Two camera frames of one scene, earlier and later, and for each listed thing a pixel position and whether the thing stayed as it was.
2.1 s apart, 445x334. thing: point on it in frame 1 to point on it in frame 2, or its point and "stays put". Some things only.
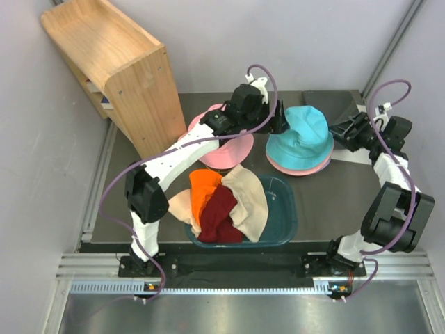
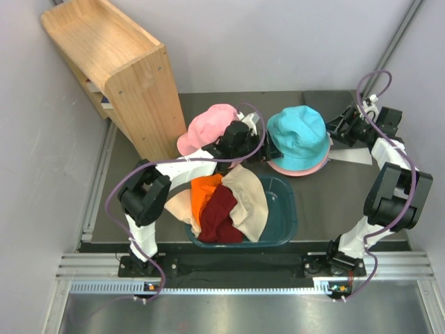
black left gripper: (277, 124) to (269, 151)
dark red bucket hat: (216, 225) stays put
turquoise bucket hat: (306, 142) stays put
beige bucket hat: (249, 213) stays put
